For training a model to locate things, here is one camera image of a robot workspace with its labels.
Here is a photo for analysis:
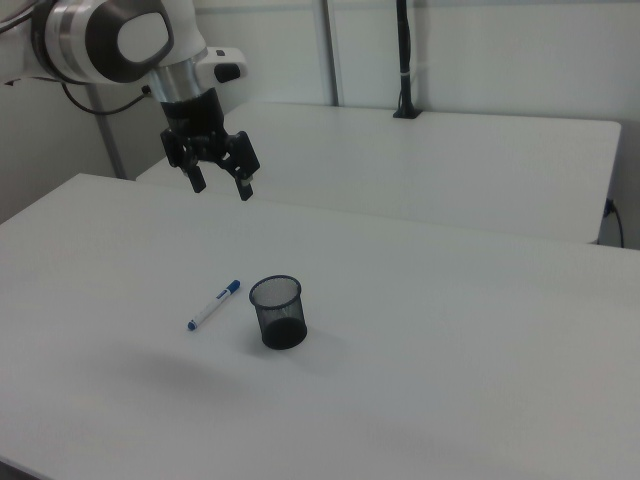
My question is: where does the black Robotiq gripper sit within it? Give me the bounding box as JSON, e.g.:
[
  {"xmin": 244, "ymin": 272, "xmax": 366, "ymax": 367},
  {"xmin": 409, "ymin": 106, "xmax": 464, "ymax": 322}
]
[{"xmin": 159, "ymin": 88, "xmax": 262, "ymax": 202}]

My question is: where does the white marker with blue cap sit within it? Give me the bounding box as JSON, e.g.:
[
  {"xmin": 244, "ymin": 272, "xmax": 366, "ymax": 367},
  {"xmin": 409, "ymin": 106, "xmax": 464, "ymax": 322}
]
[{"xmin": 187, "ymin": 279, "xmax": 242, "ymax": 332}]

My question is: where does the black mesh pen cup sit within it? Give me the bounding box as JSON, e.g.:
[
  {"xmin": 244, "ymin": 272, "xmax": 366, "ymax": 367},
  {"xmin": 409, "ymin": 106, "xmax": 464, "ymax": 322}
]
[{"xmin": 248, "ymin": 274, "xmax": 308, "ymax": 351}]

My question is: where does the white rectangular table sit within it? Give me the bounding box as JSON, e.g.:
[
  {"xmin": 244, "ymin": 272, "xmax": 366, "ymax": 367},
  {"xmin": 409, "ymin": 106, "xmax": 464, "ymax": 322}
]
[{"xmin": 135, "ymin": 102, "xmax": 623, "ymax": 245}]

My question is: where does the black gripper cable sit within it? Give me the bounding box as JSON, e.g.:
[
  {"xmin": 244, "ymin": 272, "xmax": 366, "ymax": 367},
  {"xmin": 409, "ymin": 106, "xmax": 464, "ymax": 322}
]
[{"xmin": 60, "ymin": 82, "xmax": 153, "ymax": 115}]

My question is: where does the grey wall frame post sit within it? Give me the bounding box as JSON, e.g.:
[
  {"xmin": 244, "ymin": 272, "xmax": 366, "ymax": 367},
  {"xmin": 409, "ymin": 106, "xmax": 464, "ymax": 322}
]
[
  {"xmin": 87, "ymin": 83, "xmax": 127, "ymax": 180},
  {"xmin": 319, "ymin": 0, "xmax": 346, "ymax": 107}
]

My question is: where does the black camera mount pole clamp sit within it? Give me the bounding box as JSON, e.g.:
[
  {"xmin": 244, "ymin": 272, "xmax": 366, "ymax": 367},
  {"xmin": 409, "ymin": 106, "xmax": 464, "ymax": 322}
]
[{"xmin": 392, "ymin": 0, "xmax": 422, "ymax": 120}]

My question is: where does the black wall power cable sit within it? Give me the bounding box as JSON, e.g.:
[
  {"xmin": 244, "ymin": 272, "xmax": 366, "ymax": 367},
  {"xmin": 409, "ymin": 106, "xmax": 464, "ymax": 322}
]
[{"xmin": 605, "ymin": 198, "xmax": 626, "ymax": 249}]

